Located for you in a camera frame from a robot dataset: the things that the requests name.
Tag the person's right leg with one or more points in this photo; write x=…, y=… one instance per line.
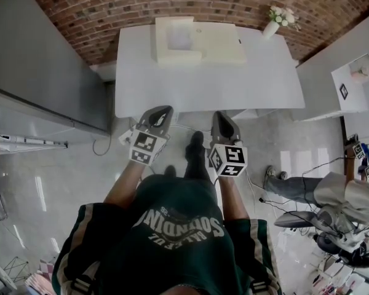
x=195, y=158

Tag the pink flower ornament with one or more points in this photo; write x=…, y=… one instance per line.
x=360, y=74

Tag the grey office chair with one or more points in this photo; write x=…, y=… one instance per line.
x=295, y=219

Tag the person's left forearm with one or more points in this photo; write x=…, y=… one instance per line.
x=126, y=183

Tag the small black framed picture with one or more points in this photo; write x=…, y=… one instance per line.
x=343, y=91

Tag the white desk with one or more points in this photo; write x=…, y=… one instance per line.
x=203, y=88

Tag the person's green jersey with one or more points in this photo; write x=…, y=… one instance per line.
x=172, y=257

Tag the person's right forearm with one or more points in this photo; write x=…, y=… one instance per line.
x=232, y=198

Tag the white vase with flowers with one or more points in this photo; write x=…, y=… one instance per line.
x=270, y=29

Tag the pink checkered bag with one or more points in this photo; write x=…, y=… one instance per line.
x=46, y=270

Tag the person's left leg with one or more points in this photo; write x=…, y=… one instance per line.
x=170, y=171

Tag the person's leg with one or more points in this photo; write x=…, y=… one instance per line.
x=170, y=171
x=195, y=158

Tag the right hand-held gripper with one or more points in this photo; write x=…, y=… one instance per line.
x=230, y=160

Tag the white metal shelf rack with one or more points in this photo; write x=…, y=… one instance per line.
x=34, y=142

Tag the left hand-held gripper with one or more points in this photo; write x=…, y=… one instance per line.
x=147, y=143

